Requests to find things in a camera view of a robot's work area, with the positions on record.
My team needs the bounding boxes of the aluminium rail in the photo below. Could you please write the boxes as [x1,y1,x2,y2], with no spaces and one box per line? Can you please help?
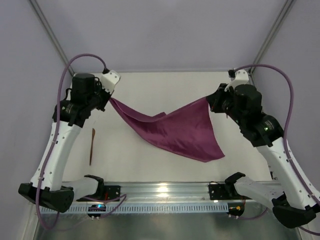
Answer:
[267,162,278,181]
[29,181,281,204]

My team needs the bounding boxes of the right side aluminium rail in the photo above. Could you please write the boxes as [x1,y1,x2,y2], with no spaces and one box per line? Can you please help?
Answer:
[267,162,278,181]

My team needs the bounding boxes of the right controller board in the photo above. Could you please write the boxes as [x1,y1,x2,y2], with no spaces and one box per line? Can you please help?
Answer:
[227,204,245,219]

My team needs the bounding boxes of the controller board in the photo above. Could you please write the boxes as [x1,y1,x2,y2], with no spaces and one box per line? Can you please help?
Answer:
[87,203,106,218]
[227,204,245,219]

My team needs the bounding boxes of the corner frame post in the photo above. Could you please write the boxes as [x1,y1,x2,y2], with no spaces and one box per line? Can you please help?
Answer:
[253,0,297,65]
[27,0,69,66]

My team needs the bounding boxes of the purple cloth napkin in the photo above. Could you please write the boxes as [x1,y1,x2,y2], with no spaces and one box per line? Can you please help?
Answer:
[110,97,225,163]

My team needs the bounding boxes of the aluminium front rail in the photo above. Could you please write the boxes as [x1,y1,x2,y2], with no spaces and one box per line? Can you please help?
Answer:
[29,181,281,204]

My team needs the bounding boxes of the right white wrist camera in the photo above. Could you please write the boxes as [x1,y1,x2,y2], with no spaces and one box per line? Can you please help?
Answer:
[224,69,249,92]

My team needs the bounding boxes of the copper knife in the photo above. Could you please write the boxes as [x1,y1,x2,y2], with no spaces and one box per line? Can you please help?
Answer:
[89,128,96,166]

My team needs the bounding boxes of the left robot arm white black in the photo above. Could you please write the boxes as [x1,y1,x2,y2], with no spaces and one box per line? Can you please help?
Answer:
[18,70,121,213]

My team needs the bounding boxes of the left controller board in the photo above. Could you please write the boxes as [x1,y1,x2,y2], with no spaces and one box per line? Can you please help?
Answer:
[87,203,106,218]

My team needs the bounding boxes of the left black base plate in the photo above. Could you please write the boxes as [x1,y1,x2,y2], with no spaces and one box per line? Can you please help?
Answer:
[75,184,122,202]

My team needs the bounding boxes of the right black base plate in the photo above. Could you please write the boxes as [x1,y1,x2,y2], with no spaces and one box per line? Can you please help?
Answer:
[208,181,241,201]

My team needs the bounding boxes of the left corner frame post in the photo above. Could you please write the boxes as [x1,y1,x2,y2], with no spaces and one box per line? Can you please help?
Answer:
[27,0,69,66]

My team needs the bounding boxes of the slotted grey cable duct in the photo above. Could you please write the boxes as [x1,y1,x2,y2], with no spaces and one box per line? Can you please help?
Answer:
[39,202,230,214]

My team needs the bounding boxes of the right corner frame post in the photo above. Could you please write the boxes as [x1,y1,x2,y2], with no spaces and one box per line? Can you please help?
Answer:
[253,0,297,65]

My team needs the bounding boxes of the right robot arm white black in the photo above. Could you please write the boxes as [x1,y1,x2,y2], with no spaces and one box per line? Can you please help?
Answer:
[206,83,320,229]

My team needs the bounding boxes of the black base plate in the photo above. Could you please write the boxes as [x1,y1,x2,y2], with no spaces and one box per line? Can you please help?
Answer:
[75,184,122,202]
[208,181,241,201]

